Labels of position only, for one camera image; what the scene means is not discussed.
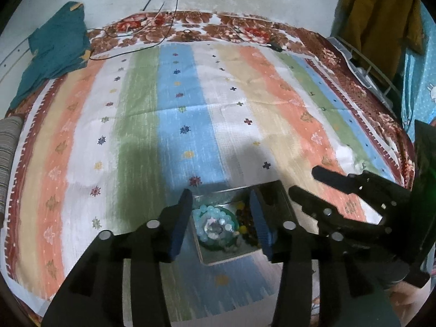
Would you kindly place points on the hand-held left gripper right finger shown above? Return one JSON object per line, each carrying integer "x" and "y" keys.
{"x": 260, "y": 224}

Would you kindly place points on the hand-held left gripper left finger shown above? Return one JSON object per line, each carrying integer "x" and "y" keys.
{"x": 180, "y": 228}

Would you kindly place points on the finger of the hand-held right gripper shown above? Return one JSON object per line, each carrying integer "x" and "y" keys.
{"x": 313, "y": 206}
{"x": 340, "y": 182}

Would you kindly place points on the metal jewelry tray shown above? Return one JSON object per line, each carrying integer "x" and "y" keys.
{"x": 221, "y": 257}

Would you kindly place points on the person's right hand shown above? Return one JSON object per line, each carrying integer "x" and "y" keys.
{"x": 408, "y": 298}

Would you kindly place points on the colourful striped blanket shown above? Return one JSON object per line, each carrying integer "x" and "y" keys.
{"x": 153, "y": 126}

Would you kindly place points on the blue printed curtain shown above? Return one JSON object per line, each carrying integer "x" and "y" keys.
{"x": 422, "y": 85}

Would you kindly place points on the small black device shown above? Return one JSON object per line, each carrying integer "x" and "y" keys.
{"x": 274, "y": 46}

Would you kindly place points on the mustard yellow hanging garment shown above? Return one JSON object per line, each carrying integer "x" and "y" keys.
{"x": 374, "y": 13}

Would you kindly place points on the grey striped pillow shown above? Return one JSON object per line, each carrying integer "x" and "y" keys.
{"x": 8, "y": 150}

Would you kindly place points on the teal cloth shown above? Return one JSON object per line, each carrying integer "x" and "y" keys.
{"x": 54, "y": 47}

